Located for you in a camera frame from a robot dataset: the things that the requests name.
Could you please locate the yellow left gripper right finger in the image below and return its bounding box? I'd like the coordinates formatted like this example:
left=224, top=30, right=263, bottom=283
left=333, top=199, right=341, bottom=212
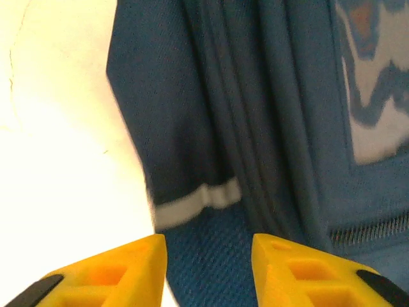
left=251, top=232, right=409, bottom=307

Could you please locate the navy blue student backpack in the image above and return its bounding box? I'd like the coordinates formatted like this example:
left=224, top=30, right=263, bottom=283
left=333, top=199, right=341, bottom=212
left=105, top=0, right=409, bottom=307

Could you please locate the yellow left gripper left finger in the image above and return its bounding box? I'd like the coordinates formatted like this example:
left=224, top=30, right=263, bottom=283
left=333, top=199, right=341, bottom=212
left=4, top=233, right=167, bottom=307

